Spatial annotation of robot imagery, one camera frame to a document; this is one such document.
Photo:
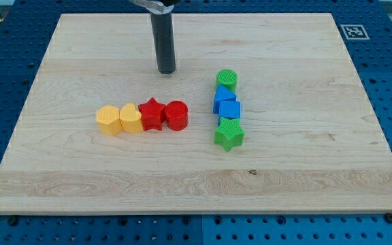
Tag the red star block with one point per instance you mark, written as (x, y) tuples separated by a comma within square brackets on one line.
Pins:
[(153, 115)]

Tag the white fiducial marker tag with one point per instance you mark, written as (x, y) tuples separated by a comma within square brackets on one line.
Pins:
[(354, 32)]

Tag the yellow hexagon block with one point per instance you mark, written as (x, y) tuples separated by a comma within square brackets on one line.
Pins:
[(108, 120)]

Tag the light wooden board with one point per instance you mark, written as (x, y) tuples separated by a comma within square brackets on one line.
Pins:
[(312, 143)]

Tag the blue triangle block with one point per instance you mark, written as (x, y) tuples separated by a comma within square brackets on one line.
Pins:
[(222, 94)]

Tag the blue cube block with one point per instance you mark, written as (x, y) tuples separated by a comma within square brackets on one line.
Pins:
[(229, 109)]

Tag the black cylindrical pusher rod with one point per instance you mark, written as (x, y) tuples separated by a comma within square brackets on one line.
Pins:
[(163, 36)]

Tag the yellow heart block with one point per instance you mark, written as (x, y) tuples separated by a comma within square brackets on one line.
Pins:
[(131, 118)]

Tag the green star block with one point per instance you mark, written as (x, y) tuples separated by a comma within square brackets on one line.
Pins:
[(229, 133)]

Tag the green cylinder block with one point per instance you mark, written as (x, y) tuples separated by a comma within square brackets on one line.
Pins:
[(227, 78)]

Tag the red cylinder block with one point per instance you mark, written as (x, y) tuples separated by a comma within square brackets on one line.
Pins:
[(176, 113)]

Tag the silver clamp on rod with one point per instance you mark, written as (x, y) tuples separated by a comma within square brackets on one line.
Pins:
[(157, 7)]

